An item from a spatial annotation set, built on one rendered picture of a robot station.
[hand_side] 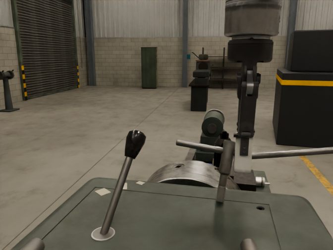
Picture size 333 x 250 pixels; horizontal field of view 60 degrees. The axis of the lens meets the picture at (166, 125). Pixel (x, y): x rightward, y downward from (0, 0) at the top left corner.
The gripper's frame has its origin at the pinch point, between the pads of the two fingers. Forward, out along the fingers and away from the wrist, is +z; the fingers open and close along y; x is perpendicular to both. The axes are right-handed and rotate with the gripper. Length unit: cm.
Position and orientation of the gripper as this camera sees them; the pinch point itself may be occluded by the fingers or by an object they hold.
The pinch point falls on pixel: (243, 152)
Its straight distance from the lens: 56.0
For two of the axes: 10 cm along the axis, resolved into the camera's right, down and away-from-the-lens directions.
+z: 0.0, 9.7, 2.3
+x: -9.8, -0.5, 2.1
